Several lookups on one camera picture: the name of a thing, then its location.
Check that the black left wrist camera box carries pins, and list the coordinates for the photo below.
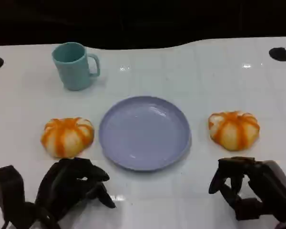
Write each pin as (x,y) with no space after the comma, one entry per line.
(8,190)

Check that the orange white toy bread roll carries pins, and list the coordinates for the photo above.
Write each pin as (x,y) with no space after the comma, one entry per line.
(66,137)
(233,131)

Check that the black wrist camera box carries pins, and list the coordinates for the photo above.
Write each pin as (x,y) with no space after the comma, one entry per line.
(8,190)
(276,186)

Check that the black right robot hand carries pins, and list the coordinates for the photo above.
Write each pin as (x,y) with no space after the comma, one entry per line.
(238,171)

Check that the pale green mug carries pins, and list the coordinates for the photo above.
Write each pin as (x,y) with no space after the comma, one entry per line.
(72,69)

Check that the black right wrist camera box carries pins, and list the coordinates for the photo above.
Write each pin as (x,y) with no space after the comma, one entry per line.
(276,186)

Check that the lilac plate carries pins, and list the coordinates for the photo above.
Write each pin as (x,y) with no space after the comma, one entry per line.
(144,133)

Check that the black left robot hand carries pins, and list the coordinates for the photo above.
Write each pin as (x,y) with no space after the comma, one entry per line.
(62,183)

